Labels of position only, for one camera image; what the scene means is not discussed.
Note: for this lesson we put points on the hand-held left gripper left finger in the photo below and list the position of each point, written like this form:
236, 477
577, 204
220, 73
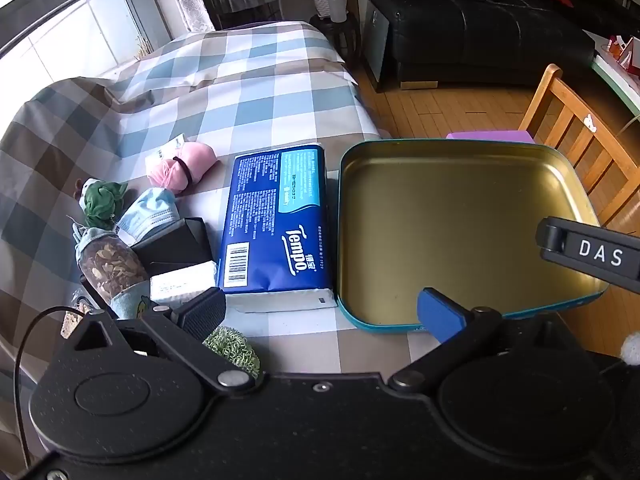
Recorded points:
205, 310

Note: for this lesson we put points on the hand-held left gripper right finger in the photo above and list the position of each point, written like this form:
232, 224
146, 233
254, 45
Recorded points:
440, 312

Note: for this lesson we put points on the green round scrubber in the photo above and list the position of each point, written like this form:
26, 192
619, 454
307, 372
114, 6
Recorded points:
235, 347

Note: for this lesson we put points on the teal metal tin tray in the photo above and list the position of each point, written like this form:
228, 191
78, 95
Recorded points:
450, 220

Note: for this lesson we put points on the camouflage print fabric pouch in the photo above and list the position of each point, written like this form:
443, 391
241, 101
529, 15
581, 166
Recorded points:
110, 265

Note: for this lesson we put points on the light blue face mask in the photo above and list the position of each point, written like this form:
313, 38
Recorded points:
150, 215

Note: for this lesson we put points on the green and white plush toy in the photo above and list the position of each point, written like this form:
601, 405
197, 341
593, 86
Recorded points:
102, 200

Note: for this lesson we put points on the pink face mask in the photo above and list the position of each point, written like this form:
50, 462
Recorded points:
192, 160

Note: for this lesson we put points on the small white tissue packet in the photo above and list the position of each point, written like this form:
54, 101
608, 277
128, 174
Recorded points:
167, 147

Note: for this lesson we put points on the white flat packet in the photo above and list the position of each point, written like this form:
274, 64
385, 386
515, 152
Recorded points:
182, 280

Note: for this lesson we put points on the black box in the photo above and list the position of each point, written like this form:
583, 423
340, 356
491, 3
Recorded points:
175, 245

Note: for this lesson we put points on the pale green sock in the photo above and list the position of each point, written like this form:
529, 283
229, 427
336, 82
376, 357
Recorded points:
130, 300

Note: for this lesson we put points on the white fluffy ball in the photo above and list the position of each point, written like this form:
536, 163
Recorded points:
631, 347

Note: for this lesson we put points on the blue tissue pack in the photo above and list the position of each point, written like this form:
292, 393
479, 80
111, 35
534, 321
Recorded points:
270, 220

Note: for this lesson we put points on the purple seat cushion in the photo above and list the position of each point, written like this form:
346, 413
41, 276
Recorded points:
490, 136

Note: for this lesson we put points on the wooden chair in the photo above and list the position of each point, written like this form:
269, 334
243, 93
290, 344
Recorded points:
555, 95

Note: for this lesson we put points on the glass coffee table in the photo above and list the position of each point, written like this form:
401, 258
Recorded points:
615, 85

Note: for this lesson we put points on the checked tablecloth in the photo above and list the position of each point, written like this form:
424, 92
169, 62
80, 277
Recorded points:
250, 85

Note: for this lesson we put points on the black leather sofa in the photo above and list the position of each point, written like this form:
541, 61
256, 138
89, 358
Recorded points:
475, 35

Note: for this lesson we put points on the dried grass bunch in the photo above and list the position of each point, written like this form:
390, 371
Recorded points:
144, 47

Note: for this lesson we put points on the grey leaning panel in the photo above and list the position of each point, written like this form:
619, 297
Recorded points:
375, 45

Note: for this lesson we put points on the dark wooden plant stand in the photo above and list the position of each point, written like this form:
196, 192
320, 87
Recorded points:
345, 35

